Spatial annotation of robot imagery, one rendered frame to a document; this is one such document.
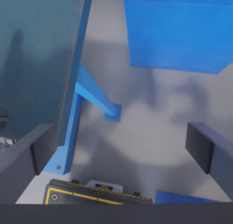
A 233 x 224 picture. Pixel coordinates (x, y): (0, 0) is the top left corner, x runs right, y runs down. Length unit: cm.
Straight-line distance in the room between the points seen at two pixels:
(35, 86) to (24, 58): 8
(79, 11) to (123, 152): 115
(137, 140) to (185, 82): 62
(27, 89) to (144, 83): 115
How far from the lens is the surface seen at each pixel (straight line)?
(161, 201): 149
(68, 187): 122
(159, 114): 143
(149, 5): 90
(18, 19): 53
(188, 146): 17
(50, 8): 50
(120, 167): 144
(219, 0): 90
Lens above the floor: 140
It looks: 78 degrees down
